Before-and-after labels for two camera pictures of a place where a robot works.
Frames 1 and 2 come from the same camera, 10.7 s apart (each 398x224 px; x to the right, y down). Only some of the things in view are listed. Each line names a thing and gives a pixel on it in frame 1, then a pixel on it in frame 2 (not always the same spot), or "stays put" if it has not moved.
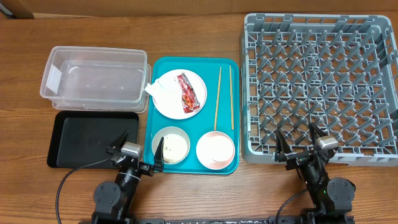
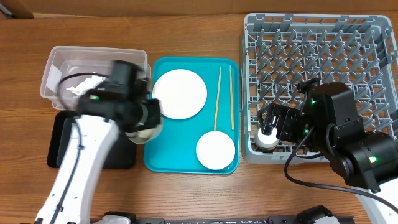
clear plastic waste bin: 96,79 stays put
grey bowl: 176,144 -> 143,135
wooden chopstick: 217,101 stays put
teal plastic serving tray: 221,112 stays put
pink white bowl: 215,150 stays put
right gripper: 283,152 -> 286,114
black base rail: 161,219 stays put
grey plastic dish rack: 337,72 stays put
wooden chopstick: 231,101 stays put
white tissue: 155,89 -> 83,86
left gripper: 149,169 -> 156,117
